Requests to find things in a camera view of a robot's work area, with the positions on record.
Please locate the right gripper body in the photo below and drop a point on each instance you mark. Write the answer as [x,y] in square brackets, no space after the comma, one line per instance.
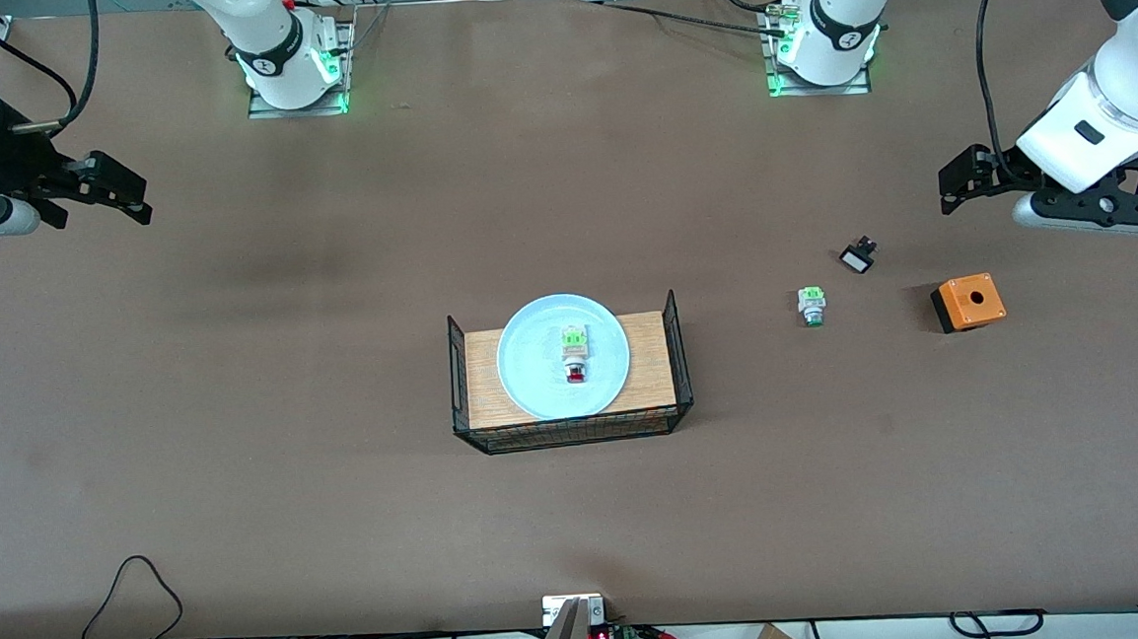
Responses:
[8,164]

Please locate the red push button switch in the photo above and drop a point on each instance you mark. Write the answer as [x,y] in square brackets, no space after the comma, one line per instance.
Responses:
[575,349]

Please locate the light blue round plate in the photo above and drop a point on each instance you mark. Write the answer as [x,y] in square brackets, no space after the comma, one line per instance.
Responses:
[532,361]

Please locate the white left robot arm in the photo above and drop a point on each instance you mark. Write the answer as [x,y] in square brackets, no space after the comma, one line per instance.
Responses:
[842,16]

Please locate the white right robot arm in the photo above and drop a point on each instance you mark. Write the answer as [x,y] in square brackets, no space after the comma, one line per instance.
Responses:
[266,42]

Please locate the black square white-faced button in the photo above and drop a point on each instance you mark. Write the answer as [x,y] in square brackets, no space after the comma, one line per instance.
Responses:
[857,259]

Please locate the wooden board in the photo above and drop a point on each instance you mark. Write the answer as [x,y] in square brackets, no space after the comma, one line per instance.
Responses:
[649,374]

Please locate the orange button enclosure box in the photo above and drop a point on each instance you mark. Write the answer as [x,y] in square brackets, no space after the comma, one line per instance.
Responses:
[973,303]

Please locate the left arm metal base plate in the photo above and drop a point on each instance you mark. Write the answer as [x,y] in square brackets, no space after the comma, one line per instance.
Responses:
[856,87]

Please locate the green push button switch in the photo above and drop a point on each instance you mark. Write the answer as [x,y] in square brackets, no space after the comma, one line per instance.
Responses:
[811,303]

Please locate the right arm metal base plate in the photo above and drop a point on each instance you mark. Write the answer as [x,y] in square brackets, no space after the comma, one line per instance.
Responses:
[348,66]

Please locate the silver camera mount bracket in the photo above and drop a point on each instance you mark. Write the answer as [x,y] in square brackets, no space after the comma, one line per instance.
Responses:
[552,609]

